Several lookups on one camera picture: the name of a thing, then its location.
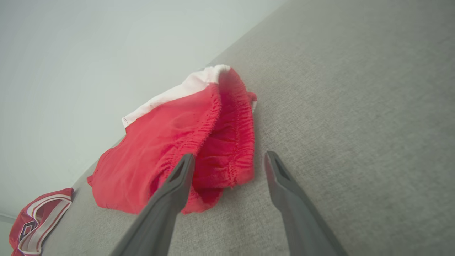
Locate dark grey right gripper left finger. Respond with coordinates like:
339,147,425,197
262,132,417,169
110,154,195,256

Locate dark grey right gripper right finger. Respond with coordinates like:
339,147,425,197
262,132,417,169
265,151,347,256

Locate red shorts elastic waist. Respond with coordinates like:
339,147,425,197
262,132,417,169
87,64,257,215

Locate red basketball jersey white trim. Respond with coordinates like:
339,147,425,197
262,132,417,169
9,188,74,256

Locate grey fabric sofa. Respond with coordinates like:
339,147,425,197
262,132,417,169
43,0,455,256

